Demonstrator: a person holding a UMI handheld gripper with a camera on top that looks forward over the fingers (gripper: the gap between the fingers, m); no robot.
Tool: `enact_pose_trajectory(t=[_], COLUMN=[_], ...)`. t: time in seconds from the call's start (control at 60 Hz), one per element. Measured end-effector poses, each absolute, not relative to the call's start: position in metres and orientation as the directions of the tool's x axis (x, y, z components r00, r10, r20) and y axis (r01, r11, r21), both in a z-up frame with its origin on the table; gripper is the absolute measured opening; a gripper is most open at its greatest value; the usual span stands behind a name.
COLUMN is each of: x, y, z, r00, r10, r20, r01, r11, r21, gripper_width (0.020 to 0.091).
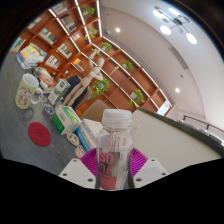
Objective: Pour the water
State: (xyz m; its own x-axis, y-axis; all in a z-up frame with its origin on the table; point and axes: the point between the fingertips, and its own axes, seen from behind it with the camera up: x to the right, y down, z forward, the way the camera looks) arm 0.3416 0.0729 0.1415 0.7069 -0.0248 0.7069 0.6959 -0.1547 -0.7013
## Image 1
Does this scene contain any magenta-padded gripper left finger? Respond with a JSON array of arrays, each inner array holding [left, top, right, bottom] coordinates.
[[58, 148, 99, 191]]

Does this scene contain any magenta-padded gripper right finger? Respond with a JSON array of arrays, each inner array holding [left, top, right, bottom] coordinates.
[[129, 148, 169, 189]]

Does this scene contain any clear bottle with red label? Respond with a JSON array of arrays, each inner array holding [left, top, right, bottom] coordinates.
[[95, 108, 134, 192]]

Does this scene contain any small oval sticker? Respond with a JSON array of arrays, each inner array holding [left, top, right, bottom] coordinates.
[[66, 133, 80, 147], [74, 144, 88, 159], [43, 103, 55, 115]]

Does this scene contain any blue-edged book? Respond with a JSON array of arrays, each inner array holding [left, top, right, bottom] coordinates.
[[73, 127, 91, 153]]

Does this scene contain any white partition with dark top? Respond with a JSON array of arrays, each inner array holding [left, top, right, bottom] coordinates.
[[128, 107, 224, 174]]

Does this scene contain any green and white box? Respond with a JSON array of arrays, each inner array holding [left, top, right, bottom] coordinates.
[[51, 105, 83, 136]]

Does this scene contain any flat round red coaster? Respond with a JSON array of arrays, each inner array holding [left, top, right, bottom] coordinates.
[[27, 121, 52, 148]]

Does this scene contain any tan upholstered chair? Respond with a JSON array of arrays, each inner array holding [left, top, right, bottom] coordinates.
[[79, 98, 116, 123]]

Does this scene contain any tall green and white carton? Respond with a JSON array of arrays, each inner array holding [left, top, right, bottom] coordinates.
[[47, 78, 72, 106]]

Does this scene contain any chair with dark jacket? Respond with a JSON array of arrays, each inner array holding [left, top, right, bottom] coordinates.
[[61, 74, 93, 111]]

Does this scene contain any yellow striped white mug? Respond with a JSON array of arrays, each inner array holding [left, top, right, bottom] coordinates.
[[14, 73, 44, 110]]

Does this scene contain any wooden artist mannequin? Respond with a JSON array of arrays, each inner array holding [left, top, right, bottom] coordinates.
[[62, 48, 106, 108]]

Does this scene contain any stack of dark books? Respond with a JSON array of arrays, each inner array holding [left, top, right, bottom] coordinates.
[[33, 66, 58, 91]]

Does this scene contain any wooden shelf unit with books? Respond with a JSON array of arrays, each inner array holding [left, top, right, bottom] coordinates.
[[8, 0, 174, 118]]

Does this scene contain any ceiling air vent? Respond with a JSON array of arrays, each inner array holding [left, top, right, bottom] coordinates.
[[169, 46, 188, 70]]

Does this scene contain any branched ceiling lamp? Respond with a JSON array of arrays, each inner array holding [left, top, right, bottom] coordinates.
[[152, 5, 198, 45]]

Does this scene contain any dark curtain rail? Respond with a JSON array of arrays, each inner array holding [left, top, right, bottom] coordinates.
[[181, 114, 224, 134]]

